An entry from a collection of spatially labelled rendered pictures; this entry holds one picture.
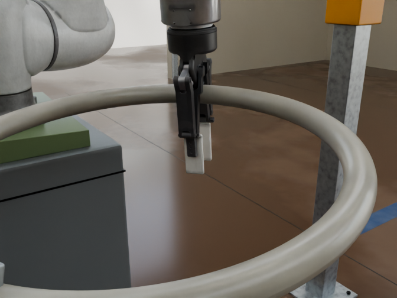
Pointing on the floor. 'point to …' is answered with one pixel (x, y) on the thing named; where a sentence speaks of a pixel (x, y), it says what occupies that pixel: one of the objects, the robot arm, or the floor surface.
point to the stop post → (350, 43)
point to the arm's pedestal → (66, 219)
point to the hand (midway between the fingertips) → (198, 148)
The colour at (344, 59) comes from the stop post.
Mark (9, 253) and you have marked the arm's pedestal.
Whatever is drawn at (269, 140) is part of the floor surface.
